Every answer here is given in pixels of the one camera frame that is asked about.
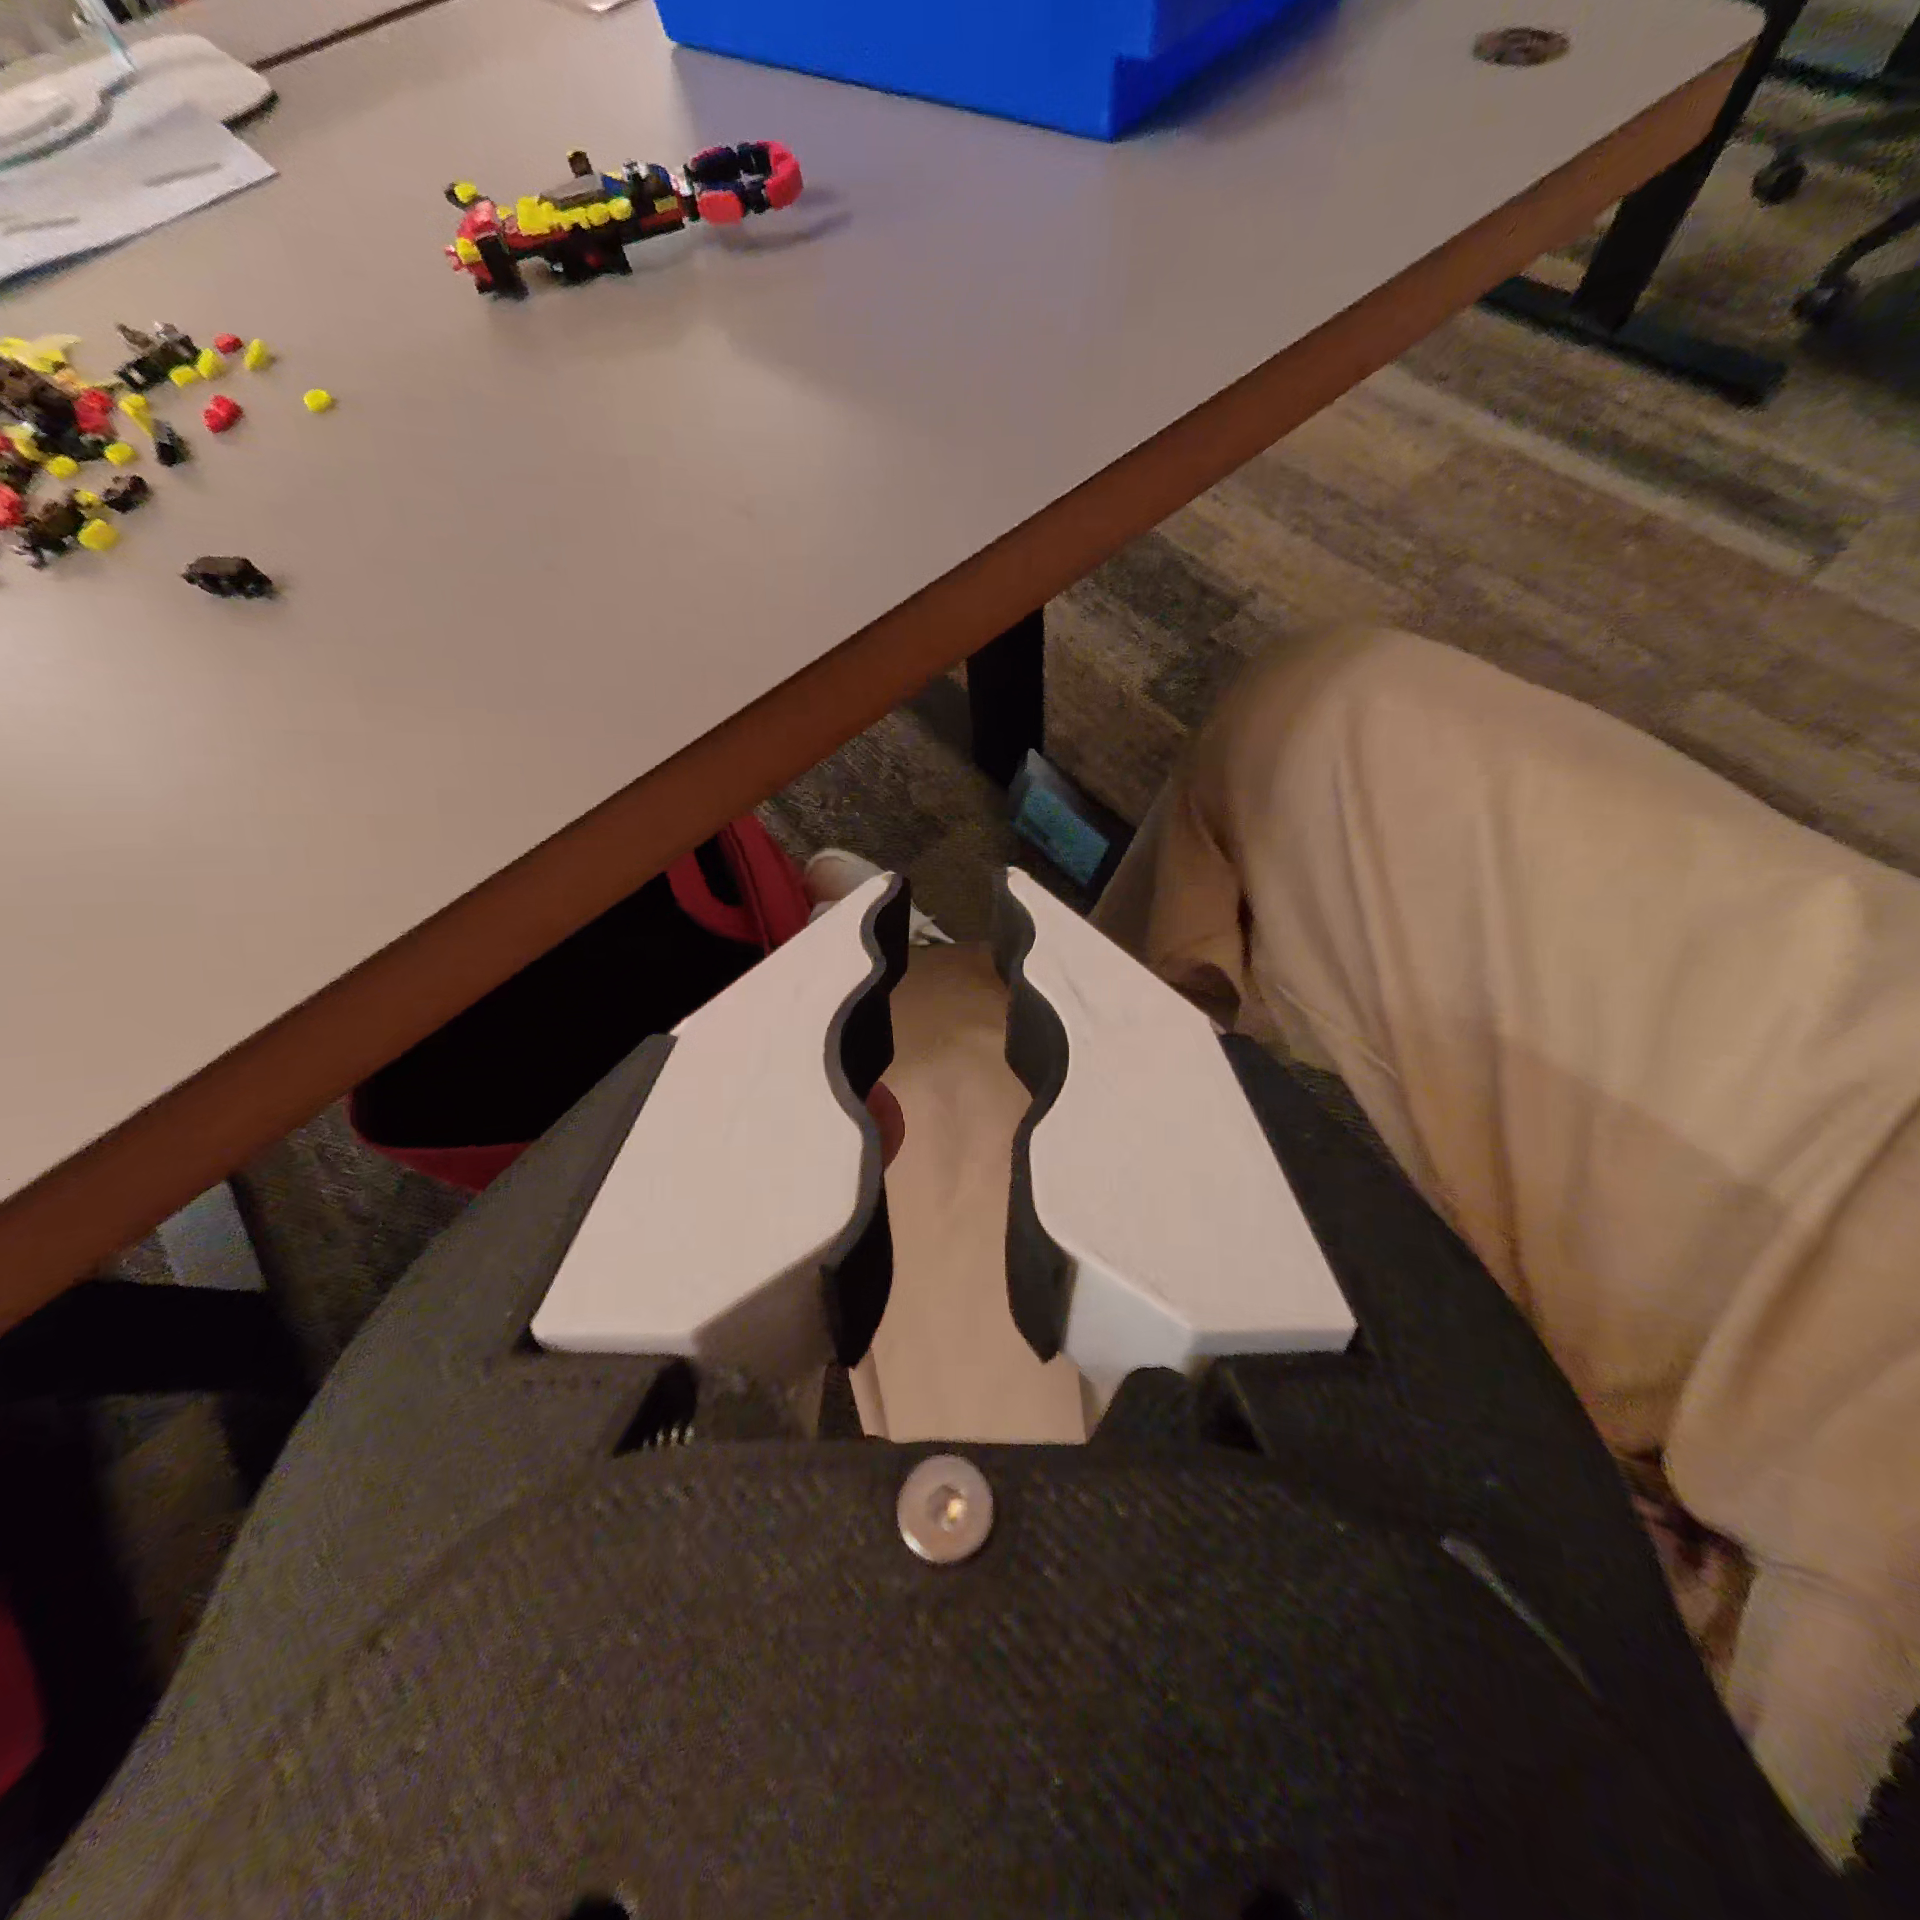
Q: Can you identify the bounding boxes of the black office chair base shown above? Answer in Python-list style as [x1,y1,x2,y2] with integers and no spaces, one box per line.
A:
[1747,65,1920,337]

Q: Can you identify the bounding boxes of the red yellow black lego figure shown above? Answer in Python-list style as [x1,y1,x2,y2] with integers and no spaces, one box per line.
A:
[439,141,808,296]

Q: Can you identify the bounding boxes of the red fabric bag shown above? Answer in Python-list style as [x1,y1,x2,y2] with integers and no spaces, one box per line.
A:
[349,816,815,1192]

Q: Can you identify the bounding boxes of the black table foot bar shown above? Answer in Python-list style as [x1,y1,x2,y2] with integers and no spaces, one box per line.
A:
[0,1278,307,1404]

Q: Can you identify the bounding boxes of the lego instruction booklet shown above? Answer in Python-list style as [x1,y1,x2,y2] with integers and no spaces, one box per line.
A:
[0,111,285,287]

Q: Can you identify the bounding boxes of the pile of lego pieces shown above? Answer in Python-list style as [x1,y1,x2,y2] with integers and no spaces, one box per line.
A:
[0,323,334,577]

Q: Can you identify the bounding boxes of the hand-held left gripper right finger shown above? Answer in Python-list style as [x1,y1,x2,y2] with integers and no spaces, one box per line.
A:
[994,866,1358,1420]

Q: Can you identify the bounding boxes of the person's white shoe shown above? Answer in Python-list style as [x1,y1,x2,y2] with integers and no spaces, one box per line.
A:
[808,842,953,946]

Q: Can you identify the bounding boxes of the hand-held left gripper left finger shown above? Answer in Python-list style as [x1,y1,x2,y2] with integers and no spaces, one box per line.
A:
[532,866,914,1411]

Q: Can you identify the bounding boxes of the person's beige trousers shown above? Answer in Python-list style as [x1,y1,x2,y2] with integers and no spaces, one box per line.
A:
[808,618,1920,1871]

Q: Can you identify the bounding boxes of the black table leg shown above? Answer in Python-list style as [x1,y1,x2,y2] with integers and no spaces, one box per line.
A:
[967,603,1045,792]

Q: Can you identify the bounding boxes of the blue plastic storage bin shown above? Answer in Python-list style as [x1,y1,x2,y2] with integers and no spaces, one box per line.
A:
[660,0,1339,141]

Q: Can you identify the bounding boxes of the black furniture leg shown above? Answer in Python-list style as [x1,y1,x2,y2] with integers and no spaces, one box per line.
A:
[1482,0,1811,408]

